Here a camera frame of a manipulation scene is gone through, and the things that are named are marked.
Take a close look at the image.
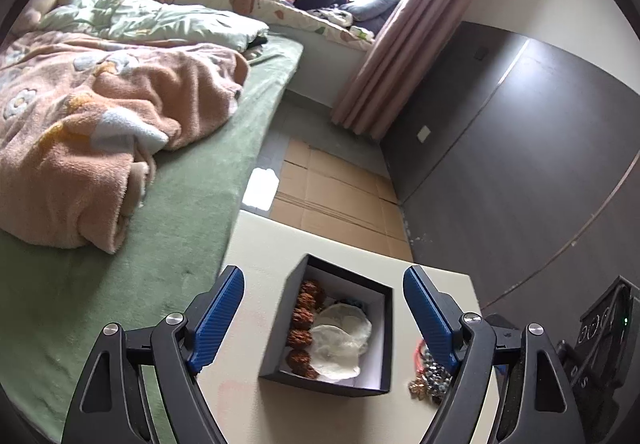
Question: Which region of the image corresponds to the green bed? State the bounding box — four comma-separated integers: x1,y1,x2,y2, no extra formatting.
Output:
0,31,306,444

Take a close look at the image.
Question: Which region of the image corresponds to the pink fleece blanket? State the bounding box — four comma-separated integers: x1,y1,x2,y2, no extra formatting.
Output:
0,31,251,255

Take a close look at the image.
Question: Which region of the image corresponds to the black jewelry box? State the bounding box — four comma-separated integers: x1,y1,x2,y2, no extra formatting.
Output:
258,254,394,397

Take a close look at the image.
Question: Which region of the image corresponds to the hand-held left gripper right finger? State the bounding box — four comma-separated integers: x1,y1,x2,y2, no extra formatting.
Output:
402,265,587,444

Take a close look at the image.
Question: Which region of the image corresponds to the grey pillow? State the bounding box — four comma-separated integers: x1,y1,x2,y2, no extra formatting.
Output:
345,0,403,32

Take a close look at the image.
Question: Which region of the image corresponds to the red string bracelet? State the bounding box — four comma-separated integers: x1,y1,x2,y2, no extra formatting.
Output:
414,341,431,375

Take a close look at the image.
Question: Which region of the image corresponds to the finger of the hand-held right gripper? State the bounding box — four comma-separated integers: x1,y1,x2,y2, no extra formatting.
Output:
484,313,523,332

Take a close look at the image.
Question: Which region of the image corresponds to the brown walnut bead bracelet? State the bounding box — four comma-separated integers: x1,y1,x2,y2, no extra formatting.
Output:
285,279,327,380

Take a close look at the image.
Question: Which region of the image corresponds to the crystal bead bracelet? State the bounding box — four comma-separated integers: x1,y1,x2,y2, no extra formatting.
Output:
407,359,453,405

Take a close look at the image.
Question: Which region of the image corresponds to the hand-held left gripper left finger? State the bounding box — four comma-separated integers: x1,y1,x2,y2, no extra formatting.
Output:
60,265,246,444

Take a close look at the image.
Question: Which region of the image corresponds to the flattened cardboard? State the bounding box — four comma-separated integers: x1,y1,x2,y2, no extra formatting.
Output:
270,139,413,262

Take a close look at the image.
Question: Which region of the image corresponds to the dark grey wardrobe door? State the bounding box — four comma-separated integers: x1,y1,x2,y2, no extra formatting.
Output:
380,21,640,319

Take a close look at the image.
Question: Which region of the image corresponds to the white paper sheet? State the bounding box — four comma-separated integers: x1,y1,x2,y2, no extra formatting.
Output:
242,169,280,212

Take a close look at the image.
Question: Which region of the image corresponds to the white plastic bag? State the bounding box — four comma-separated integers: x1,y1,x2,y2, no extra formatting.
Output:
310,304,373,381

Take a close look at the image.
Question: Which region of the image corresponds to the green floral quilt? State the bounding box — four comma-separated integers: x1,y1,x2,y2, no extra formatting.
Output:
37,0,271,52

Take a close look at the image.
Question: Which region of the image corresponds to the printed window seat cushion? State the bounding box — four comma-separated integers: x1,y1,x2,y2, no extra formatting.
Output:
172,0,376,44

